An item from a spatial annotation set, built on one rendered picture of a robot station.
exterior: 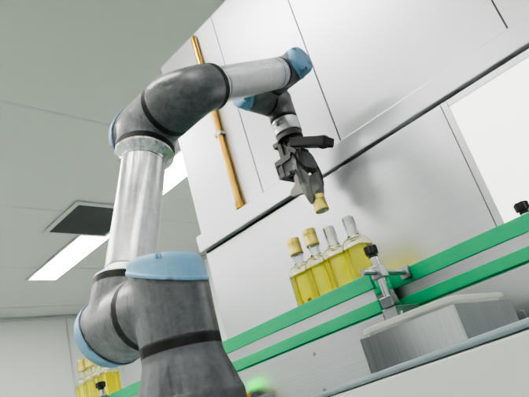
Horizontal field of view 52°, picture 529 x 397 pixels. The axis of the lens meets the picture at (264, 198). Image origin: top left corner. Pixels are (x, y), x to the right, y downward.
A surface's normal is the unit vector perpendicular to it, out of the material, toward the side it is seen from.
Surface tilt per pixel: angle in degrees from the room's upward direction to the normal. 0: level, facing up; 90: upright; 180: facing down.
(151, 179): 91
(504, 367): 90
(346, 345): 90
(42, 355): 90
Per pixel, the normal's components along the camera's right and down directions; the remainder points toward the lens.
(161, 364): -0.39, -0.53
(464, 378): -0.88, 0.06
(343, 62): -0.68, -0.10
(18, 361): 0.68, -0.45
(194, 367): 0.19, -0.67
